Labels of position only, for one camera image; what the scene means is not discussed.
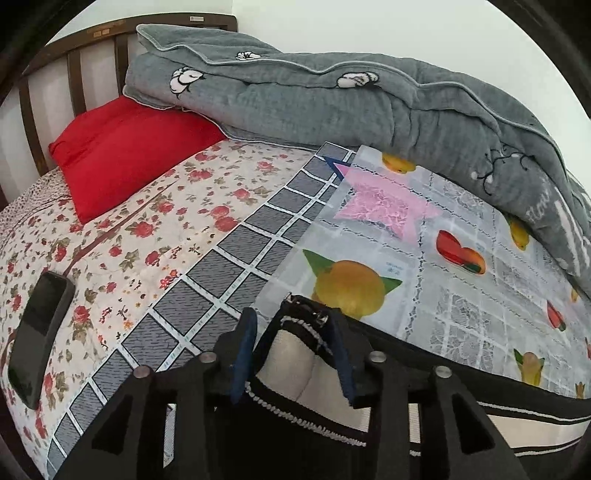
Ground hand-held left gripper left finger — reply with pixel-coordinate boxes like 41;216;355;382
58;307;258;480

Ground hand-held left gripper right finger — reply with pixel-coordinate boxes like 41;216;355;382
321;308;532;480

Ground black pants with white stripe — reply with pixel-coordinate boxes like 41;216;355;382
212;293;589;480

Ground fruit print plastic tablecloth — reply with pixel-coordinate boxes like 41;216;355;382
254;145;591;402

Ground floral bed sheet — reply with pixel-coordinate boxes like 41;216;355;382
0;138;324;480

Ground black phone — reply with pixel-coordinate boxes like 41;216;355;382
7;271;77;411

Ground red pillow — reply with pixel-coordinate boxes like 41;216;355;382
48;96;229;224

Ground grey quilt with white flowers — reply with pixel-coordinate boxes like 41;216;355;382
122;23;591;301

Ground dark wooden headboard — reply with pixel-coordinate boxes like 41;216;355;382
0;13;238;208

